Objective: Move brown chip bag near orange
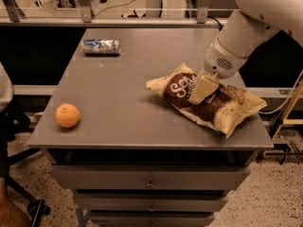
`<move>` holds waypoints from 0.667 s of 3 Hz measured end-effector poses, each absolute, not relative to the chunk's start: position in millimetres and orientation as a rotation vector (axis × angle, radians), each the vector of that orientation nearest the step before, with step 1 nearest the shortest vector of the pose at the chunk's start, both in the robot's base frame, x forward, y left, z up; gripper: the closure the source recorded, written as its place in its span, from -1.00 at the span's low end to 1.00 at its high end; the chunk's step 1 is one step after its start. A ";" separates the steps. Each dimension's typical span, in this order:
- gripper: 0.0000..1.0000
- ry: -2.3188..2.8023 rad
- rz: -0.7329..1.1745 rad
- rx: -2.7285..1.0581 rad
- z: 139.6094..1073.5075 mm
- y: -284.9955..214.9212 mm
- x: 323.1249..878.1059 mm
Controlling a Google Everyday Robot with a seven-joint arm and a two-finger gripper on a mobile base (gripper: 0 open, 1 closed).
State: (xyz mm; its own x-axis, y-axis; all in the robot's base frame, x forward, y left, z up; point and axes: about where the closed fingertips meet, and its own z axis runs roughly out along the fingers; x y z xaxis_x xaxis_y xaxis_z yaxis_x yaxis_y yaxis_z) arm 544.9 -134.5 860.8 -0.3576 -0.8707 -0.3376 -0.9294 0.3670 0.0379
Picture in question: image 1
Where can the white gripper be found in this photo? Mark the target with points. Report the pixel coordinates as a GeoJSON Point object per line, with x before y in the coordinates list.
{"type": "Point", "coordinates": [220, 61]}

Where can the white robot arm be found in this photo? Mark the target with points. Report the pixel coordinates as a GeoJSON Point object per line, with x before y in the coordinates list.
{"type": "Point", "coordinates": [253, 23]}

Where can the grey metal railing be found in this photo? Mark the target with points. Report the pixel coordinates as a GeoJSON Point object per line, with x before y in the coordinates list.
{"type": "Point", "coordinates": [117, 13]}

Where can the brown chip bag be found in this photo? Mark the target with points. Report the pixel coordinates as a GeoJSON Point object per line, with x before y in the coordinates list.
{"type": "Point", "coordinates": [222, 111]}

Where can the crushed blue silver can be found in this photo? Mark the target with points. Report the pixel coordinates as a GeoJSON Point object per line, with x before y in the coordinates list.
{"type": "Point", "coordinates": [101, 47]}

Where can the grey drawer cabinet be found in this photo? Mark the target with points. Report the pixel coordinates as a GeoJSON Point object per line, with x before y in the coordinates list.
{"type": "Point", "coordinates": [132, 159]}

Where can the yellow metal stand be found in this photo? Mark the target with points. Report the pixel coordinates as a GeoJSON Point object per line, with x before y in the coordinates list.
{"type": "Point", "coordinates": [281, 120]}

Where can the orange fruit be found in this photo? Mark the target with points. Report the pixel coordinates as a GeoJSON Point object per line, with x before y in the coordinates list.
{"type": "Point", "coordinates": [67, 115]}

